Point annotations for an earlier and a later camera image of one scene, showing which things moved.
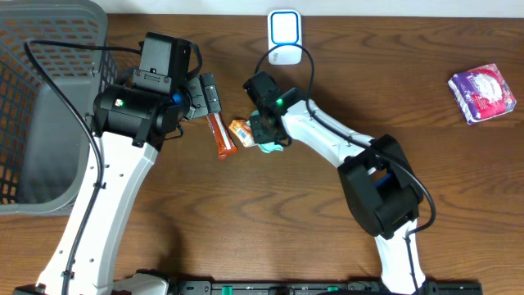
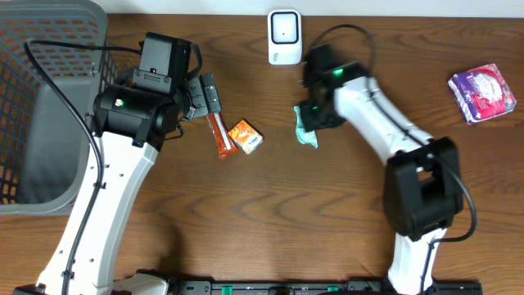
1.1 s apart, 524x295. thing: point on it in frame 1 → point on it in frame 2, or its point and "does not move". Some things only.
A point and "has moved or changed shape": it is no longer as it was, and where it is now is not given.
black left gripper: (203, 101) does not move
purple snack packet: (482, 93) does not move
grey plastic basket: (45, 147) does not move
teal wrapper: (267, 147) has moved or changed shape
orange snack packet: (243, 131) has moved or changed shape
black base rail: (308, 288) does not move
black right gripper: (264, 124) → (313, 115)
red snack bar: (222, 134) does not move
